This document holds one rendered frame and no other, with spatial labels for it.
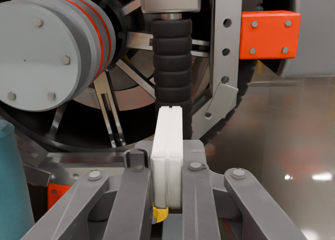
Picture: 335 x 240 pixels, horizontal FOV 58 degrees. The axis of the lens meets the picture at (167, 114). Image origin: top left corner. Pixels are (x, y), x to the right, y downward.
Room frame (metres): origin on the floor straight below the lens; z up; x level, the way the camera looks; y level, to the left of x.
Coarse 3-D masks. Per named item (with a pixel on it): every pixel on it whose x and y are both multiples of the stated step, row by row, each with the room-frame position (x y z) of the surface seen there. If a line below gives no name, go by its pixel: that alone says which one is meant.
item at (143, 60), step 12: (120, 0) 0.70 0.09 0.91; (132, 24) 0.70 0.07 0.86; (144, 24) 0.74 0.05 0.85; (120, 36) 0.70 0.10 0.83; (132, 60) 0.74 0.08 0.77; (144, 60) 0.74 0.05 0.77; (120, 72) 0.74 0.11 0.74; (144, 72) 0.74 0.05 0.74; (120, 84) 0.74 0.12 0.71; (132, 84) 0.74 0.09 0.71
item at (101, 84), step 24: (0, 0) 0.73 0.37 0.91; (96, 0) 0.63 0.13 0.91; (120, 24) 0.63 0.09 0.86; (120, 48) 0.63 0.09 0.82; (144, 48) 0.59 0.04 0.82; (192, 48) 0.60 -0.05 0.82; (192, 72) 0.73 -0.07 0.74; (192, 96) 0.57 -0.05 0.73; (24, 120) 0.60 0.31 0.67; (48, 120) 0.65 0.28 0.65; (72, 120) 0.69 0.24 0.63; (96, 120) 0.72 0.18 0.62; (120, 120) 0.60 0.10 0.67; (144, 120) 0.68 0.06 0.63; (48, 144) 0.58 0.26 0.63; (72, 144) 0.58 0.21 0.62; (96, 144) 0.59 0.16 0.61; (120, 144) 0.58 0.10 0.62
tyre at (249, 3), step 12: (252, 0) 0.56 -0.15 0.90; (240, 60) 0.56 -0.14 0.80; (252, 60) 0.56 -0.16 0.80; (240, 72) 0.56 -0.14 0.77; (252, 72) 0.56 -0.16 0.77; (240, 84) 0.56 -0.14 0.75; (240, 96) 0.56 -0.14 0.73; (228, 120) 0.57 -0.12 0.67; (216, 132) 0.57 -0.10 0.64; (204, 144) 0.57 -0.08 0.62
